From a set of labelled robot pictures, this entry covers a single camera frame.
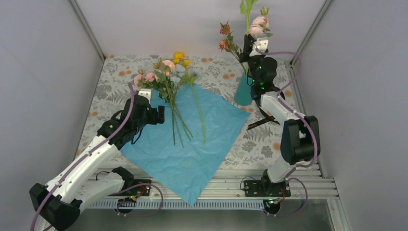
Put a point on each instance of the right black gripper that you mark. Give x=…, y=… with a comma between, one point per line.
x=248, y=48

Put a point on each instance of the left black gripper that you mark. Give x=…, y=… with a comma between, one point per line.
x=154, y=120

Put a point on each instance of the pink rose stem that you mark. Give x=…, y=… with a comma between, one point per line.
x=260, y=25

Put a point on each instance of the orange red flower stem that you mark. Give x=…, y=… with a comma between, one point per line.
x=227, y=44

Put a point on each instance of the blue wrapping paper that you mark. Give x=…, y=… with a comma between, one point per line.
x=184, y=155

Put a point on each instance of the yellow blue flower stem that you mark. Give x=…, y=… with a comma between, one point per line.
x=186, y=74

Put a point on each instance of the black ribbon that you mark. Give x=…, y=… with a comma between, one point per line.
x=267, y=118

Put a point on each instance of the artificial flower bouquet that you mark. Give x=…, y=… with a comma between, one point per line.
x=167, y=82

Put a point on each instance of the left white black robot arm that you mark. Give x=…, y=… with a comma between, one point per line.
x=60, y=201

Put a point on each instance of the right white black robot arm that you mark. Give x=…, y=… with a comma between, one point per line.
x=300, y=144

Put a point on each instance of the teal cylindrical vase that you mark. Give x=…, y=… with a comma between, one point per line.
x=243, y=92

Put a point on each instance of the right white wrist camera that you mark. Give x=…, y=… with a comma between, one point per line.
x=258, y=46

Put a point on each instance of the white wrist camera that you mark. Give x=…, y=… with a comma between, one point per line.
x=258, y=46
x=146, y=93

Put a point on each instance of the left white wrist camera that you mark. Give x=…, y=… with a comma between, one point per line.
x=146, y=93

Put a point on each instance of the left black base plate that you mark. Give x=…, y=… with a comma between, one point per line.
x=143, y=190

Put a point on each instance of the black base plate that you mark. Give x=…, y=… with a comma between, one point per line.
x=264, y=188
x=143, y=190

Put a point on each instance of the right aluminium corner post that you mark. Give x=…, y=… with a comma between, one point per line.
x=316, y=22

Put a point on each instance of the aluminium corner post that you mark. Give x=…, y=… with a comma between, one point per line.
x=87, y=28
x=316, y=22

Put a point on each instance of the slotted grey cable duct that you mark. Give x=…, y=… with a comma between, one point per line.
x=205, y=204

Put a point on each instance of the aluminium rail frame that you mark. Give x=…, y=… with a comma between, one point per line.
x=232, y=190

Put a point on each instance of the left aluminium corner post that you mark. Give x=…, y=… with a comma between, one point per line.
x=87, y=28

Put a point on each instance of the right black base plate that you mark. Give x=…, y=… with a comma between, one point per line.
x=264, y=188

